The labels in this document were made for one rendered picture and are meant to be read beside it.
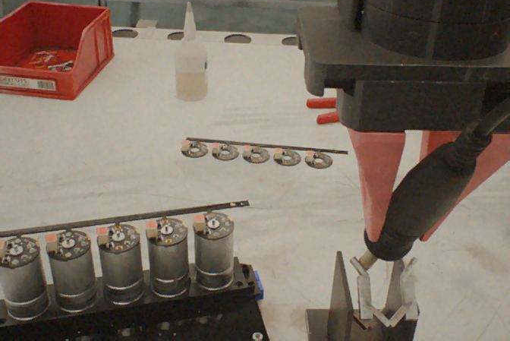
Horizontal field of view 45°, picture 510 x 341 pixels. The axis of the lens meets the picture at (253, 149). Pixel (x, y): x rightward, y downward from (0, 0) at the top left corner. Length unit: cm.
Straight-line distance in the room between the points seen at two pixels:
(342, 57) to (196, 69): 41
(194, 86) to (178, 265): 30
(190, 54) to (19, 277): 32
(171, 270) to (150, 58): 41
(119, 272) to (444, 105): 22
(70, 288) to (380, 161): 21
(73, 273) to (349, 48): 21
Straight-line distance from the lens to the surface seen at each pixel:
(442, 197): 23
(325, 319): 40
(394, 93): 22
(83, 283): 37
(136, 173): 53
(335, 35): 24
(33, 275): 37
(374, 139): 23
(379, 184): 25
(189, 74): 63
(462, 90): 23
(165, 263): 37
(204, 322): 38
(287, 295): 42
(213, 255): 37
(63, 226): 38
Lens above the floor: 105
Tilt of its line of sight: 32 degrees down
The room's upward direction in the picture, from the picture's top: 2 degrees clockwise
